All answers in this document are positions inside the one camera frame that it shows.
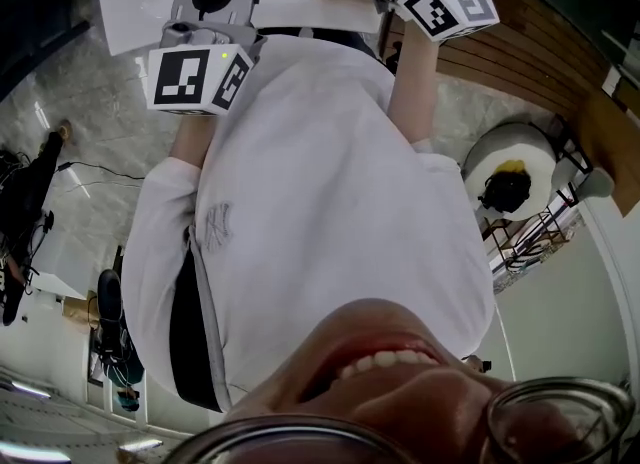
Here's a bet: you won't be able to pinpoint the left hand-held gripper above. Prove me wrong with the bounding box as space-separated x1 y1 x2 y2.
147 0 265 117

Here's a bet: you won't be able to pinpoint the person's left forearm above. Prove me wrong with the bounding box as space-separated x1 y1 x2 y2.
168 111 221 169

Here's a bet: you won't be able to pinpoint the person's right forearm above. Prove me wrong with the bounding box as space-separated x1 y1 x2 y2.
387 14 442 154

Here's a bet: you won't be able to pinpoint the person's black trousers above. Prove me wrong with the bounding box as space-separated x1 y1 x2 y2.
257 25 381 61

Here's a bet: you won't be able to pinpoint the wooden slatted panel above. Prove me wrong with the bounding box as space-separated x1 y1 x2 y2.
387 0 640 219

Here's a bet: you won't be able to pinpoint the dark cabinet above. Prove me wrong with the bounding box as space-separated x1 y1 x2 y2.
0 0 99 101

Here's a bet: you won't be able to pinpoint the white round stool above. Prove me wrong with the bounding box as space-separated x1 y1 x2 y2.
461 121 560 219

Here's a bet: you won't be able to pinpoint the person's white shirt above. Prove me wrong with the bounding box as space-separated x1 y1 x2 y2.
122 34 497 411

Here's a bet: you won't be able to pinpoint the black headphones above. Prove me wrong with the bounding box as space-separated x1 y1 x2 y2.
478 170 533 214

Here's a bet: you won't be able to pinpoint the cardboard box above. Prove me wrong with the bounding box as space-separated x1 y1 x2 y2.
60 290 100 334

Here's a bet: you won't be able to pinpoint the black metal rack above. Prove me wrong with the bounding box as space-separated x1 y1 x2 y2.
479 114 596 274

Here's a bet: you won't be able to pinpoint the person's face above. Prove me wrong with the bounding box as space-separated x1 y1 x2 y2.
219 299 640 464

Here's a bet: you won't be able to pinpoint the person's eyeglasses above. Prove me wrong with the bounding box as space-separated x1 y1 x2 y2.
159 376 637 464

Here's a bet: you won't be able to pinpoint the black floor cable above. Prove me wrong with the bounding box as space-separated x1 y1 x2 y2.
57 160 146 189

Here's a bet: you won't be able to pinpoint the black shoulder strap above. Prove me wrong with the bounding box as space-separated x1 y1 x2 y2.
168 246 224 413

